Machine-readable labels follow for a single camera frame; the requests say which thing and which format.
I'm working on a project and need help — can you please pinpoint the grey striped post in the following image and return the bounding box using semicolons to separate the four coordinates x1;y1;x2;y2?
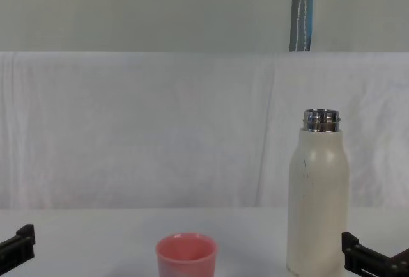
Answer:
289;0;316;52

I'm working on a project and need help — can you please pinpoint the cream vacuum bottle steel neck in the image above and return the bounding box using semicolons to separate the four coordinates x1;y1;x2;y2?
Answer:
286;109;350;277

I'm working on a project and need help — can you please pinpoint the wrinkled white hanging sheet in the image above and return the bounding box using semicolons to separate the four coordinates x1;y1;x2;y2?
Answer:
0;51;409;210

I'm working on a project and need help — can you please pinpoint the white table cloth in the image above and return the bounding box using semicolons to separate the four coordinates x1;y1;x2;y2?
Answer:
0;207;409;277

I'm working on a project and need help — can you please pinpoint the pink plastic cup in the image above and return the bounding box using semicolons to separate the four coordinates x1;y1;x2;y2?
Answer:
155;232;219;277

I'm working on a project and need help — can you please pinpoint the pale white curtain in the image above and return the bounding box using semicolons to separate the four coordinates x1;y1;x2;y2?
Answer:
0;0;409;53

